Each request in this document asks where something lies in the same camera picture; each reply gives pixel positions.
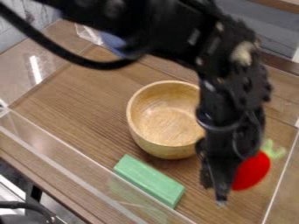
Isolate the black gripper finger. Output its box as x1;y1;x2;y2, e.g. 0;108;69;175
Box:
196;139;241;207

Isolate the red plush strawberry toy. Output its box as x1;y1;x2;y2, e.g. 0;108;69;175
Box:
232;138;285;191

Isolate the black metal table leg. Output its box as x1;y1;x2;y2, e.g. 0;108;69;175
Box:
25;184;42;203

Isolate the clear acrylic corner bracket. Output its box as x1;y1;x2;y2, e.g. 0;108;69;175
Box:
74;24;104;46

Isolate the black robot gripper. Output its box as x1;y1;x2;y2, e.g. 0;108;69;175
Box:
196;17;272;163

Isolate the clear acrylic tray wall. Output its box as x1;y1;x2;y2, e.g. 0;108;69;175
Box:
0;100;194;224

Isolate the black cable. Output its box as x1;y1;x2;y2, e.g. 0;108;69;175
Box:
0;200;56;224

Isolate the green rectangular block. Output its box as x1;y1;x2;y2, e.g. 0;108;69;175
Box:
113;154;185;208

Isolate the light wooden bowl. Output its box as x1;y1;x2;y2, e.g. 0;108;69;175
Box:
125;80;204;160

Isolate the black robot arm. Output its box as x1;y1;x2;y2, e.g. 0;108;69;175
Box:
0;0;272;204

